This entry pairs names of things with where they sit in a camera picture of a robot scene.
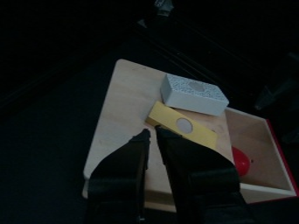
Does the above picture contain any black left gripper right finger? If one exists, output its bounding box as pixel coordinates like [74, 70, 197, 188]
[154, 124, 257, 224]

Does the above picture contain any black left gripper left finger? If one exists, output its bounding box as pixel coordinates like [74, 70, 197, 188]
[84, 128, 153, 224]

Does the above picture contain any red ball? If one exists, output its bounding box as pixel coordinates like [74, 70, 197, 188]
[230, 146, 251, 178]

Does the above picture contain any wooden box with red sides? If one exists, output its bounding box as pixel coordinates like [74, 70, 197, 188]
[223, 107, 299, 205]

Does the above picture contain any yellow flat box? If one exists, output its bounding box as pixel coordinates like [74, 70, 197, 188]
[146, 101, 221, 150]

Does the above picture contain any light wooden board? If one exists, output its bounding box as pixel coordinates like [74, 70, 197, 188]
[80, 59, 237, 214]

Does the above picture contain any grey speckled box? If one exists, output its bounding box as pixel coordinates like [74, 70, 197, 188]
[161, 73, 230, 117]

